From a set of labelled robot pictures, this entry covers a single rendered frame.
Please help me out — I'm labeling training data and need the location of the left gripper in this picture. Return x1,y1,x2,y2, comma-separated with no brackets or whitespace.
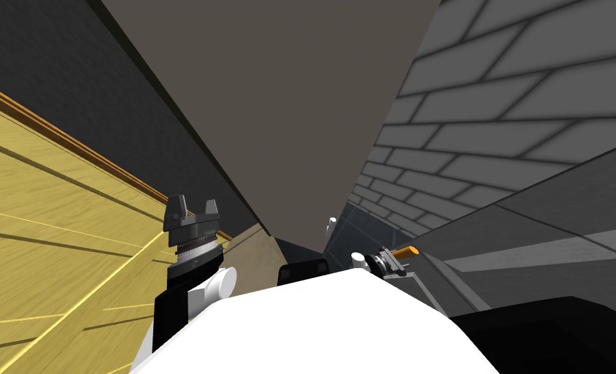
162,194,221,247

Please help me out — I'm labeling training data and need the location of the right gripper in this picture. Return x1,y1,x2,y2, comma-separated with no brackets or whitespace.
380,246,410,280

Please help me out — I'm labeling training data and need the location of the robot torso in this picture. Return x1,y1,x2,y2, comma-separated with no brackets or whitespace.
130,258,500,374

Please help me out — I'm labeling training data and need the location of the grey-brown door leaf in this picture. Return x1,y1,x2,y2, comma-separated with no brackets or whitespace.
99,0,442,255

